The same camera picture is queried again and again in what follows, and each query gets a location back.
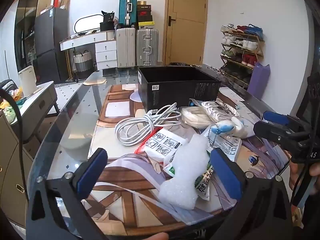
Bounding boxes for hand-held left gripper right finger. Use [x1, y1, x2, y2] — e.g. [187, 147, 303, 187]
[209, 147, 294, 240]

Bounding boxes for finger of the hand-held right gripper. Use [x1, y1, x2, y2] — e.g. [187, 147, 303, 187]
[262, 110, 312, 135]
[253, 120, 313, 155]

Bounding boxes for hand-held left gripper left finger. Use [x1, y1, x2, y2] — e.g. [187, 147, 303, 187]
[26, 148, 108, 240]

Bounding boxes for blue white plush keychain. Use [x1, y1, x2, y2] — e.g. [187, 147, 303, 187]
[207, 119, 247, 153]

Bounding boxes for clear bag with white cord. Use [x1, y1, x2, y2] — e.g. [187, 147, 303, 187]
[190, 98, 240, 128]

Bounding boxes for white cable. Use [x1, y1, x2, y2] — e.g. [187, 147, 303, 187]
[115, 102, 182, 147]

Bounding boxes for black cardboard box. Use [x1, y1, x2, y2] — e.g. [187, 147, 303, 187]
[137, 66, 222, 113]

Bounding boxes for person's right hand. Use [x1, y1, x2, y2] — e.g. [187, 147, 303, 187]
[289, 159, 320, 197]

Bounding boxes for person's left hand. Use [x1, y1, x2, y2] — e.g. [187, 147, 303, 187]
[130, 232, 170, 240]

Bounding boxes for green white snack packet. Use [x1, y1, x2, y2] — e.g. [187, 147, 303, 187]
[164, 150, 218, 202]

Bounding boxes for white printed label packet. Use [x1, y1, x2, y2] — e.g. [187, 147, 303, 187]
[201, 127, 243, 163]

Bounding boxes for printed cartoon desk mat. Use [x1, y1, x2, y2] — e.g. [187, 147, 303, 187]
[46, 84, 293, 227]

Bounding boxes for white foam piece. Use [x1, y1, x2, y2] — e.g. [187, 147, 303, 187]
[159, 134, 213, 209]

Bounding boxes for purple bag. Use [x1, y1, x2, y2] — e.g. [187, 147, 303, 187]
[246, 62, 270, 92]

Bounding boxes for wooden shoe rack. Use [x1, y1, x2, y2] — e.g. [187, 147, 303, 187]
[219, 29, 264, 88]

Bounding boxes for clear bag with white item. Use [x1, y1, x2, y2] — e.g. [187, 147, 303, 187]
[180, 106, 213, 129]

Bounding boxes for white pictogram wipes packet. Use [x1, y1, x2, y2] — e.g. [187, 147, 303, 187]
[135, 127, 189, 167]

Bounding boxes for rows of assorted shoes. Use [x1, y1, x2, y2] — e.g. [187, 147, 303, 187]
[219, 23, 264, 80]

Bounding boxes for beige cabinet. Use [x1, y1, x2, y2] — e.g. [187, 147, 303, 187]
[0, 110, 34, 230]

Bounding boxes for grey side table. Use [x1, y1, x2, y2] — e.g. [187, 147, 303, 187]
[0, 81, 60, 140]

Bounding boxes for pile of colourful packets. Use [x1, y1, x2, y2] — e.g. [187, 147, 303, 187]
[0, 87, 24, 123]

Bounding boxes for woven laundry basket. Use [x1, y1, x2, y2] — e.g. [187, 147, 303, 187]
[73, 51, 93, 79]

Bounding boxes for white small appliance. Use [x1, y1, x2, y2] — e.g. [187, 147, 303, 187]
[18, 66, 38, 97]

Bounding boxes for white dresser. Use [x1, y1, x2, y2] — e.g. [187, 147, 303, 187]
[59, 29, 118, 70]

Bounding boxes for wooden door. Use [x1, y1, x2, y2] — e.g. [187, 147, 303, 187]
[162, 0, 208, 67]

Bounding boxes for white suitcase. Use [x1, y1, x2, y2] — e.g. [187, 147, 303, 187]
[115, 27, 137, 68]

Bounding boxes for silver suitcase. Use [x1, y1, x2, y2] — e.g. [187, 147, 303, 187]
[136, 28, 159, 67]

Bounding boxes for dark grey fridge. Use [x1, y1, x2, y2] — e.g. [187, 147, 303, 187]
[34, 7, 69, 82]

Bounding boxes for oval mirror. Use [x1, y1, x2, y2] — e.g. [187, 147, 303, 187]
[74, 14, 104, 34]

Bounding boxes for black bag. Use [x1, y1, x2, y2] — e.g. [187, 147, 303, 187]
[99, 10, 116, 32]

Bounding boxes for tall glass-door cabinet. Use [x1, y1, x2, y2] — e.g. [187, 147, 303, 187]
[14, 0, 54, 80]

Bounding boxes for teal suitcase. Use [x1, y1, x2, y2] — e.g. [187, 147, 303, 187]
[118, 0, 138, 28]

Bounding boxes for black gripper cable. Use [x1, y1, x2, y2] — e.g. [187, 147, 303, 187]
[0, 89, 28, 200]

